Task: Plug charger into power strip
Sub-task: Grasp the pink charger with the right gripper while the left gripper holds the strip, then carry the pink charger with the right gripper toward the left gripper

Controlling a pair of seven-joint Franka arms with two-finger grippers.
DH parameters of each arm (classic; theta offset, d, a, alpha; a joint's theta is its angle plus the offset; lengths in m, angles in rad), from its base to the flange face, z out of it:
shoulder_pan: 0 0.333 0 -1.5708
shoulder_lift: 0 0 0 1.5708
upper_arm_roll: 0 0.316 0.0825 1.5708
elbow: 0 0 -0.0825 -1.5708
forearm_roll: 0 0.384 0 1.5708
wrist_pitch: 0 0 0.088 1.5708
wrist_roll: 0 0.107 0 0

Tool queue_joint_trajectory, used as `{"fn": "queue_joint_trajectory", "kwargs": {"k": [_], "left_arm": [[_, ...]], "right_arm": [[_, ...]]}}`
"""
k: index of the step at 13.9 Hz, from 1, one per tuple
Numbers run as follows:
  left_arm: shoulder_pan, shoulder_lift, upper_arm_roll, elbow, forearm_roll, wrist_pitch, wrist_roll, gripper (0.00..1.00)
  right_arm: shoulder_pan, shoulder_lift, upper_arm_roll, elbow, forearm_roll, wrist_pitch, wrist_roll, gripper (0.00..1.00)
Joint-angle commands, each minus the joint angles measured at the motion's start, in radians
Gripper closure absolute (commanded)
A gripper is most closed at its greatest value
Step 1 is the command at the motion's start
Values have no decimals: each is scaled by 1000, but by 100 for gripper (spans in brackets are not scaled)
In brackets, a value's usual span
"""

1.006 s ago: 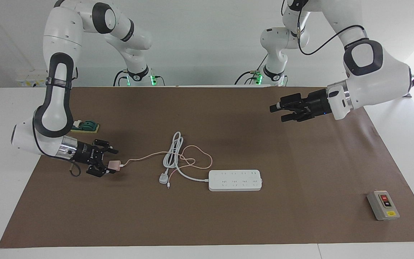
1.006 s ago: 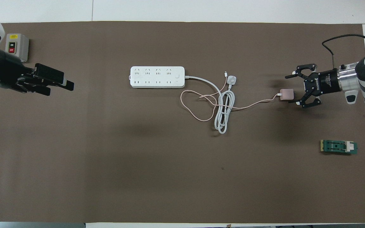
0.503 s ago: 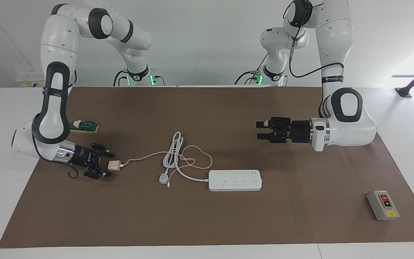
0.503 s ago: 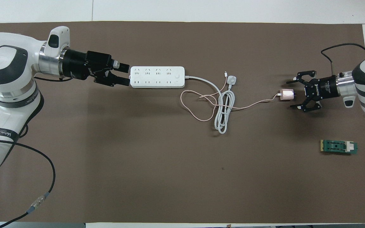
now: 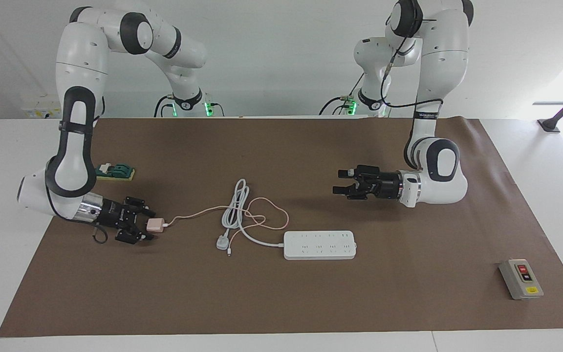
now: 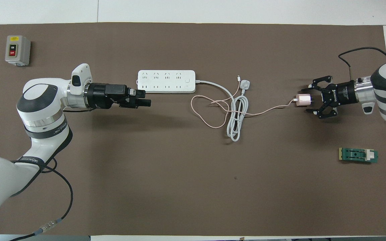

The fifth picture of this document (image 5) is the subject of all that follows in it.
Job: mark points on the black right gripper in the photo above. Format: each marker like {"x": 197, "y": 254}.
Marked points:
{"x": 115, "y": 213}

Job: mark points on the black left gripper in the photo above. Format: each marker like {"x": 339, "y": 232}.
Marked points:
{"x": 381, "y": 183}

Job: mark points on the pink usb charger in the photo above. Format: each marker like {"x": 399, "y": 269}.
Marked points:
{"x": 155, "y": 225}

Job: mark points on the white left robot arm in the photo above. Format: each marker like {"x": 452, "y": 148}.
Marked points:
{"x": 440, "y": 58}

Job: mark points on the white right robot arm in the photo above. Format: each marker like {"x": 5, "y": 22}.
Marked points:
{"x": 81, "y": 63}

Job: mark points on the white power strip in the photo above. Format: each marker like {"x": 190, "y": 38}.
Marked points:
{"x": 320, "y": 244}

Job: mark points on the brown table mat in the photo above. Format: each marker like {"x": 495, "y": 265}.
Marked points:
{"x": 262, "y": 303}

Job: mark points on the green knife switch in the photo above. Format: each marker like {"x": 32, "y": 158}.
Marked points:
{"x": 118, "y": 171}

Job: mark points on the white wall socket box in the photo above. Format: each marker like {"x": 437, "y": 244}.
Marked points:
{"x": 42, "y": 112}

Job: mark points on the grey on-off switch box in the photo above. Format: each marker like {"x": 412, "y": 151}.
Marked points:
{"x": 521, "y": 281}

